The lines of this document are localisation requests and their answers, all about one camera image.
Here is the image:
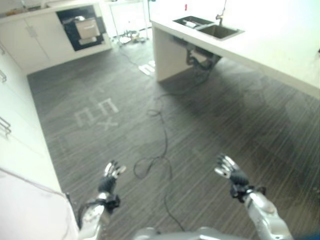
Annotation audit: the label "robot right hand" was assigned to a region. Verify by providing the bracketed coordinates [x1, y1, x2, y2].
[214, 152, 250, 186]

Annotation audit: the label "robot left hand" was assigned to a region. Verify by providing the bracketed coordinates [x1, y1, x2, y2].
[97, 160, 127, 194]

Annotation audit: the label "robot silver torso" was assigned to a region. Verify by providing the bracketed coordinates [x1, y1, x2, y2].
[131, 226, 253, 240]

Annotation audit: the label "white tall cabinet front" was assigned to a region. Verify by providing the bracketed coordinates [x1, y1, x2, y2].
[0, 42, 81, 240]

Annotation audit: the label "white kitchen island counter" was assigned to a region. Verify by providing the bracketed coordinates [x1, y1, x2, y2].
[150, 0, 320, 100]

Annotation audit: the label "steel sink basin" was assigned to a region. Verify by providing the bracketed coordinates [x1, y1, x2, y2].
[198, 24, 245, 42]

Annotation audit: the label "black cooktop panel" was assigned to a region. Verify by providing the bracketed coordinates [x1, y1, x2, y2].
[172, 15, 215, 28]

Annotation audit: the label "white cabinet run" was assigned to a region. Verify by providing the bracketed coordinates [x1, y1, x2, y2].
[0, 2, 113, 75]

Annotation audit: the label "sink faucet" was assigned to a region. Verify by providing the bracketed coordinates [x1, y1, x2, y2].
[215, 0, 229, 26]

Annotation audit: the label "black floor cable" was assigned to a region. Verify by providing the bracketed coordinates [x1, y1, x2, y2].
[133, 93, 186, 232]

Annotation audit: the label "under-sink pipes and hoses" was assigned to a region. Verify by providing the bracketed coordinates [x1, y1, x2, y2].
[172, 36, 223, 85]

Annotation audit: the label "cable clutter on floor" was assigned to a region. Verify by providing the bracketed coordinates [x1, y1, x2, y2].
[116, 29, 150, 47]

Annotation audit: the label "white frame table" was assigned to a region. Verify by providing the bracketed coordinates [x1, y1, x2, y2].
[108, 1, 151, 38]

